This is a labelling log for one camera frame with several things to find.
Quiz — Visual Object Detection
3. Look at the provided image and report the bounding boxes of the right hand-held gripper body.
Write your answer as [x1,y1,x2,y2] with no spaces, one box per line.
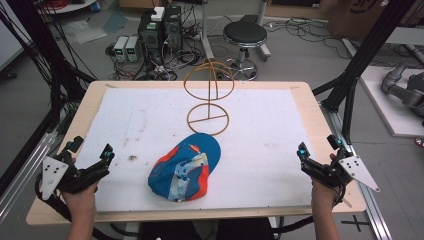
[304,146,381,207]

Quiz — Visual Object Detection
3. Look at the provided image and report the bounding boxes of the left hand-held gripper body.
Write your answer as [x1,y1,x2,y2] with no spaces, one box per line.
[34,151,111,202]

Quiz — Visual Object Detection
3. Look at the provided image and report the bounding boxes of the person's left hand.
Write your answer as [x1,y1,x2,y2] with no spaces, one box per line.
[61,182,100,212]

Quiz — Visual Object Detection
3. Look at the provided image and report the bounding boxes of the person's right hand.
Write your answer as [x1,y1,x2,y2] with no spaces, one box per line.
[311,179,340,210]

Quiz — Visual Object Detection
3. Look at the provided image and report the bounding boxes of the white table mat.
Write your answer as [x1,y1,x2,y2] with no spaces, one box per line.
[74,86,316,213]

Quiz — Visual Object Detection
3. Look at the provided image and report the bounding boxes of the light wooden table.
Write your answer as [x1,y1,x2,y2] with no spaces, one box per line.
[25,80,367,227]

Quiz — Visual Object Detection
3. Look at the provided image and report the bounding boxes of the white floor board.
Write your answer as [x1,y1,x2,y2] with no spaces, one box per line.
[359,65,424,138]

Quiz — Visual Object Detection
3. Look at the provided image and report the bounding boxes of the blue and orange cap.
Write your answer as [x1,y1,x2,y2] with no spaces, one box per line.
[147,132,222,204]

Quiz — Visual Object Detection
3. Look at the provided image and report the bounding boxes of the grey bench power supply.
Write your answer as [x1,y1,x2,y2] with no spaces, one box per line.
[125,35,141,63]
[112,35,130,63]

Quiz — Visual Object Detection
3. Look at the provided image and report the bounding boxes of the clear plastic sheet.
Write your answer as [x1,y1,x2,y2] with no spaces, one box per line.
[62,19,108,45]

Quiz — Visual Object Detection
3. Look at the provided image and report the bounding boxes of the person's dark trousers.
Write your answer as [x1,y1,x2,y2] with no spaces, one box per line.
[139,217,276,240]

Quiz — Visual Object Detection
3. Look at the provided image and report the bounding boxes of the brown cardboard box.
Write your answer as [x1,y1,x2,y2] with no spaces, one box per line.
[327,0,424,42]

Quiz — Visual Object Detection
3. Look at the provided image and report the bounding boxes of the grey-blue sheet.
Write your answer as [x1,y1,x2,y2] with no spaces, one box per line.
[102,11,130,34]

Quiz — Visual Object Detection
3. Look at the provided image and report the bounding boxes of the black computer tower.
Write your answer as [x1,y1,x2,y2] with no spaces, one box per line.
[137,9,165,66]
[162,5,184,52]

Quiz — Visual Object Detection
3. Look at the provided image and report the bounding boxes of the black round stool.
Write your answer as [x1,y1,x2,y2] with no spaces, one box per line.
[222,21,269,82]

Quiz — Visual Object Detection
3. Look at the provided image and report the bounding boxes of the white desk leg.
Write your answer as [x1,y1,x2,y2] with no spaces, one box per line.
[255,0,272,63]
[199,0,216,62]

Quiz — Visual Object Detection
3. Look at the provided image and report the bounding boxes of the small white box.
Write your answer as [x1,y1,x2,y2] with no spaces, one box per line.
[150,6,166,23]

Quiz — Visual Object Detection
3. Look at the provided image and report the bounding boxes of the aluminium rail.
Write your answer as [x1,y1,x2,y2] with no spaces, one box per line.
[320,101,394,240]
[0,130,60,224]

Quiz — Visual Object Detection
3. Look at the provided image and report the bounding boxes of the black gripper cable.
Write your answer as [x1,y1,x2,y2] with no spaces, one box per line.
[34,179,74,224]

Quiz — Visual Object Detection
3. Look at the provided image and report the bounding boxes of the black metal frame post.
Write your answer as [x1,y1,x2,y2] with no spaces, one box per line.
[0,0,98,134]
[312,0,418,145]

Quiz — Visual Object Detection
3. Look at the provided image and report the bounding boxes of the brown wire hat stand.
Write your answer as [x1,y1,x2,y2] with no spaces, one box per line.
[183,58,236,137]

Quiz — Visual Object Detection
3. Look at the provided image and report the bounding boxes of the black floor cables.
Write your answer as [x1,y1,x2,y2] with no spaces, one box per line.
[263,17,354,61]

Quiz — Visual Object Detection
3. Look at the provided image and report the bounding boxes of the tangle of floor cables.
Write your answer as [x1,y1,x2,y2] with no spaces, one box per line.
[105,39,205,82]

